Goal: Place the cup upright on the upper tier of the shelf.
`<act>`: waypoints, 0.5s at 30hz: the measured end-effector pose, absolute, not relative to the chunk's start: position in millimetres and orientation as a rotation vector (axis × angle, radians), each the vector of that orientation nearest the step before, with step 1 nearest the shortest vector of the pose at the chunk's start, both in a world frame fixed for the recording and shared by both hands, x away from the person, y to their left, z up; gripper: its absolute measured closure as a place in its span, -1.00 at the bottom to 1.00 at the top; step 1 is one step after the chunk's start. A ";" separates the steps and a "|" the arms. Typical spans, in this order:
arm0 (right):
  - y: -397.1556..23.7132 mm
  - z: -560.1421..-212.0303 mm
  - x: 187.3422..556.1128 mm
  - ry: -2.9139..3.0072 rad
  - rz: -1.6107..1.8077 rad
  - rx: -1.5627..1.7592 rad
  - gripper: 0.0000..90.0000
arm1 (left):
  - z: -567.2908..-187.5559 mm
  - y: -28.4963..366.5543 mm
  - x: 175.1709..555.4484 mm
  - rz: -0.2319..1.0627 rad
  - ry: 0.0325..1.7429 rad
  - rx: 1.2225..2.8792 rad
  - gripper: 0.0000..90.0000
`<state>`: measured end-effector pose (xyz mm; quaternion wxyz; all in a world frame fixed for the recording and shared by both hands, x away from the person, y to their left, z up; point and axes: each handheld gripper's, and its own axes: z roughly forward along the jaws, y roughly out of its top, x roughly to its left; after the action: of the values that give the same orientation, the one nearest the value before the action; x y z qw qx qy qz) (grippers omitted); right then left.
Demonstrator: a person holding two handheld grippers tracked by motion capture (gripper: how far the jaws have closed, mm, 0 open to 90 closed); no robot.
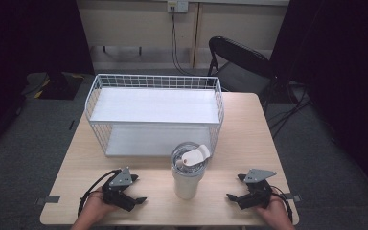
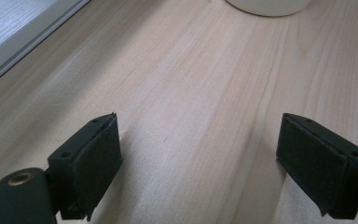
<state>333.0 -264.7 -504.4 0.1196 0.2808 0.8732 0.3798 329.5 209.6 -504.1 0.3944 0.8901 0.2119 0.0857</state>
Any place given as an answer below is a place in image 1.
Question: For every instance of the grey tape strip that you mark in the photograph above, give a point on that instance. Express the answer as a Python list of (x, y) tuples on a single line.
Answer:
[(293, 197), (48, 200)]

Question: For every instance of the person's right hand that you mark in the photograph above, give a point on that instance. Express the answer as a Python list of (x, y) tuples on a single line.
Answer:
[(274, 211)]

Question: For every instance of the white wall socket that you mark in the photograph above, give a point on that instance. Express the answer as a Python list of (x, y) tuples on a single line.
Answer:
[(178, 5)]

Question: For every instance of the person's left hand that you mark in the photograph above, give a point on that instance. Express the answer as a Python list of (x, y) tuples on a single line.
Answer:
[(96, 206)]

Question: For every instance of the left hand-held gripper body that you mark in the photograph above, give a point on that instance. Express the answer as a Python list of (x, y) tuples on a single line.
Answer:
[(118, 191)]

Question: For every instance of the small black floor marker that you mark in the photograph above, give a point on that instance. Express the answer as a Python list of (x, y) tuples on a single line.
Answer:
[(72, 125)]

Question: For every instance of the dark stand base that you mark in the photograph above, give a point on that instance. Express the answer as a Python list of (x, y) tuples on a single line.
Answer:
[(59, 86)]

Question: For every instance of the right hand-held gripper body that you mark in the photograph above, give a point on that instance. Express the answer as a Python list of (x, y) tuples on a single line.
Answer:
[(256, 193)]

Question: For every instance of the white tumbler cup clear lid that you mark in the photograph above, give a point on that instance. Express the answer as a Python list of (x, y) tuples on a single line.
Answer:
[(188, 179)]

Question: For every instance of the black curtain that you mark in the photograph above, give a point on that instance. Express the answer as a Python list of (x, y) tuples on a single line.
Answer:
[(28, 48), (341, 80)]

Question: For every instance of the black folding chair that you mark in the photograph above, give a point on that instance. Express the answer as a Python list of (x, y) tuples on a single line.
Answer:
[(241, 72)]

